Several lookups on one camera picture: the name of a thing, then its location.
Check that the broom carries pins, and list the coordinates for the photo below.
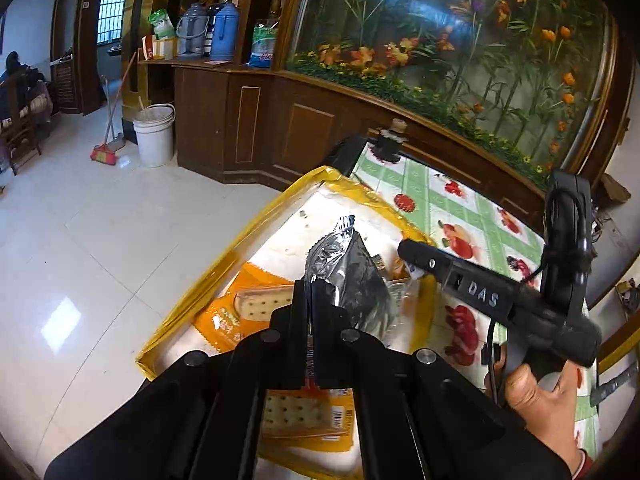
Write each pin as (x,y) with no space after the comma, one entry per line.
(104,154)

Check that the large silver foil packet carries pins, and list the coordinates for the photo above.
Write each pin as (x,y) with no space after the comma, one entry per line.
(350,280)

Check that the barred window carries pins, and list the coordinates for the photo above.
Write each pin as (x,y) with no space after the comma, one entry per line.
(110,10)

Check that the yellow cardboard tray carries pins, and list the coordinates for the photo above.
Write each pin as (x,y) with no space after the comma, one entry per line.
(280,240)

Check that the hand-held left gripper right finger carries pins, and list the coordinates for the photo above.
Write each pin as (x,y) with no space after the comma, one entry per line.
(415,410)

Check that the green bag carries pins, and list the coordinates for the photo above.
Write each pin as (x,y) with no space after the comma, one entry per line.
(162,25)

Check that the artificial flower display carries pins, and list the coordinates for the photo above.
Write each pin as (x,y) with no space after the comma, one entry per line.
(450,35)

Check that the orange snack packet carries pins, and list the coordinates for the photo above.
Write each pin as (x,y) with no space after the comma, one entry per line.
(235,312)
(305,420)

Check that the person's right hand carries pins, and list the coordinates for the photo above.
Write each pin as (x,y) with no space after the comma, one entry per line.
(547,410)

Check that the blue thermos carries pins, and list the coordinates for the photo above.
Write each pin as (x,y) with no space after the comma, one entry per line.
(224,30)

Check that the wooden chair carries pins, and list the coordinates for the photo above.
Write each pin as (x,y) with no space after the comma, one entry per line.
(20,130)

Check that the black thermos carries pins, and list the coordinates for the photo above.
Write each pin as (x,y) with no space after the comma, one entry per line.
(212,22)

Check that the small dark corked jar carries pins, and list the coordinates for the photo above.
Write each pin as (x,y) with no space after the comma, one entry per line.
(391,141)

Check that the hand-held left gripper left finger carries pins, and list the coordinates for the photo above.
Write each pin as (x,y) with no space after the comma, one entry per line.
(225,410)

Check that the small white packet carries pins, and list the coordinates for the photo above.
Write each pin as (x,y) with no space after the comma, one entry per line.
(416,271)

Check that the orange-label clear cracker packet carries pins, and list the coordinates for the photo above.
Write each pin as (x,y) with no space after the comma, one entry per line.
(397,267)

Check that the white plastic bucket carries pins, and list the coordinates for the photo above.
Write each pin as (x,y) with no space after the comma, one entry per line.
(154,135)

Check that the person's right forearm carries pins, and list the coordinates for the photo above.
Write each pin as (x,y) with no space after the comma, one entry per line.
(582,465)

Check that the wooden cabinet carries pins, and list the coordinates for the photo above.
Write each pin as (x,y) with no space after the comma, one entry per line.
(280,120)

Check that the orange-white cardboard box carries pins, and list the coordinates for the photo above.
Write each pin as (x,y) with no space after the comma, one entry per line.
(159,50)

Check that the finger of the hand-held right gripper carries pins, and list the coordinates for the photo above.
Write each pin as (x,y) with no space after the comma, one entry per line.
(427,260)

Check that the grey thermos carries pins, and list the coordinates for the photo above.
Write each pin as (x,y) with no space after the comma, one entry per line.
(191,30)

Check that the large plastic water bottle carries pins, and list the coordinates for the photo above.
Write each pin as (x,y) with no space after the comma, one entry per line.
(262,42)

